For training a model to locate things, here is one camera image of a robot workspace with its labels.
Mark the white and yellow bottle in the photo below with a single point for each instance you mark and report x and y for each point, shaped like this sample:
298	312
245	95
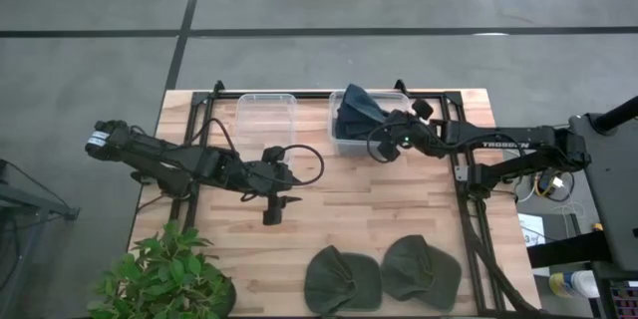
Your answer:
573	284

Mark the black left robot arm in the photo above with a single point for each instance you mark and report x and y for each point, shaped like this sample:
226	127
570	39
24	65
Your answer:
149	152

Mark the clear plastic bin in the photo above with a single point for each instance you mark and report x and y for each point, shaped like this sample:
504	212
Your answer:
264	119
349	147

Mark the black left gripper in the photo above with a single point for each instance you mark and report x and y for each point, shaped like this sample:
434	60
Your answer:
271	179

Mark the black plant pot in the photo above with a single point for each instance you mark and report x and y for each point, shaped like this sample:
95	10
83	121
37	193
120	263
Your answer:
228	299

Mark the dark keyed box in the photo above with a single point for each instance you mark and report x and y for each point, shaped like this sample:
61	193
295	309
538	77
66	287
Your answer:
625	301

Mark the white paper sheet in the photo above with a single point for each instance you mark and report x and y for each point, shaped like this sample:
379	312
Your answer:
529	229

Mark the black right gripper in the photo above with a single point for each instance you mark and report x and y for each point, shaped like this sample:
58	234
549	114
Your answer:
411	134

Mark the dark blue cap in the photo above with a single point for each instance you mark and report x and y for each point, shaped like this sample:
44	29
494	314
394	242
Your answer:
356	114

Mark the black aluminium table frame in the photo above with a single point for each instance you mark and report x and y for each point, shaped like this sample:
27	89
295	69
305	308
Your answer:
314	95

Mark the olive green cap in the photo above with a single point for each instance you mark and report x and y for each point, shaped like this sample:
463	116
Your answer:
344	279
421	271

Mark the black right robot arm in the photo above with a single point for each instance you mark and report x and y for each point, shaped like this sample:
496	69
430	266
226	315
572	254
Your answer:
498	140

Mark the grey metal stand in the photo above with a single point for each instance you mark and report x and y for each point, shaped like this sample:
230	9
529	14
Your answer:
30	199

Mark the green leafy plant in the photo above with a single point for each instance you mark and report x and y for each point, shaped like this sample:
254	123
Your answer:
159	274

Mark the black metal beam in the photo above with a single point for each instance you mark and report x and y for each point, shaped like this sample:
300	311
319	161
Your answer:
568	249

